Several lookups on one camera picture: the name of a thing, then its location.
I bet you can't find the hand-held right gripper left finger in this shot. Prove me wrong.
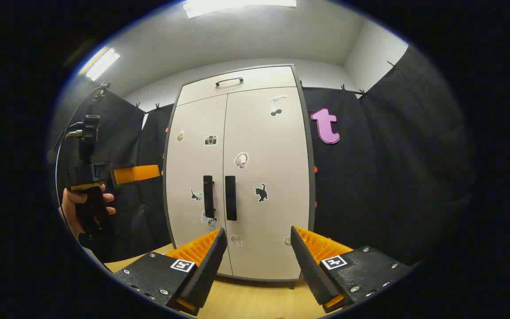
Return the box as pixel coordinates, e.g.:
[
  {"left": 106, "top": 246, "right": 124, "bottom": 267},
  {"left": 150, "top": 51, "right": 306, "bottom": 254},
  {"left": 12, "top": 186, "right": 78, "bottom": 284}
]
[{"left": 112, "top": 227, "right": 228, "bottom": 316}]

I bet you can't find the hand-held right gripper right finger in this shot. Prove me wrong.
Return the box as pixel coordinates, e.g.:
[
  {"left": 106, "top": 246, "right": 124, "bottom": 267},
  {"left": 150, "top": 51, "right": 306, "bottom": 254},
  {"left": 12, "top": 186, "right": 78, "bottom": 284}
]
[{"left": 290, "top": 226, "right": 415, "bottom": 314}]

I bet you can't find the white shoe cabinet door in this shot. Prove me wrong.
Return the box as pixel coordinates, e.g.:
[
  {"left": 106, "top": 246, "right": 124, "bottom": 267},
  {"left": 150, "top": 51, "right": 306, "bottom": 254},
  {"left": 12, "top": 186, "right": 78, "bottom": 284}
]
[
  {"left": 223, "top": 87, "right": 311, "bottom": 280},
  {"left": 165, "top": 94, "right": 233, "bottom": 276}
]

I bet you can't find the black door handle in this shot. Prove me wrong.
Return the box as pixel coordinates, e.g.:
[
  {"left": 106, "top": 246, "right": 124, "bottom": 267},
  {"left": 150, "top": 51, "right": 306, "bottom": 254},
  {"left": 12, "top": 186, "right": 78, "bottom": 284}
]
[
  {"left": 203, "top": 175, "right": 216, "bottom": 218},
  {"left": 225, "top": 176, "right": 237, "bottom": 221}
]

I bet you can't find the white double-door shoe cabinet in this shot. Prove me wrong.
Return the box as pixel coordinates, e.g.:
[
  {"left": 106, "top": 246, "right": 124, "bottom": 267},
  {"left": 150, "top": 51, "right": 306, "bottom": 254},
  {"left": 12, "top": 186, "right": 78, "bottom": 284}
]
[{"left": 162, "top": 64, "right": 317, "bottom": 289}]

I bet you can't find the white cabinet drawer front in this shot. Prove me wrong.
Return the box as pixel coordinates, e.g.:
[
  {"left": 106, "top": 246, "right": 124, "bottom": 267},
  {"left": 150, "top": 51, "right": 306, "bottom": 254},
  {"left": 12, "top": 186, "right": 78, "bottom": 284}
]
[{"left": 176, "top": 66, "right": 298, "bottom": 106}]

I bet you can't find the ceiling light panel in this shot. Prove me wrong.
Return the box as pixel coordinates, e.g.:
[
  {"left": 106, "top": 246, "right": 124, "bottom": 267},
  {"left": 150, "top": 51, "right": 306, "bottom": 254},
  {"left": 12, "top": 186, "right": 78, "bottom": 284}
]
[
  {"left": 78, "top": 47, "right": 120, "bottom": 82},
  {"left": 183, "top": 0, "right": 298, "bottom": 19}
]

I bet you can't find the black backdrop cloth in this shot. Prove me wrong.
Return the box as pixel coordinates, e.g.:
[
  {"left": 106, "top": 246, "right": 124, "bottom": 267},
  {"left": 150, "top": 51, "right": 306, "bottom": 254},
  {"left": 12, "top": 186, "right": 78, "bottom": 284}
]
[{"left": 56, "top": 44, "right": 477, "bottom": 266}]

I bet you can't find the black cable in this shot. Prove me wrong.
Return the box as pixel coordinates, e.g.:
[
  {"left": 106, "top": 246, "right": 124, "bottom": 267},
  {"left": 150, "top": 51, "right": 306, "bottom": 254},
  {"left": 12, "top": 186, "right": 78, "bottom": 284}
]
[{"left": 54, "top": 84, "right": 109, "bottom": 200}]

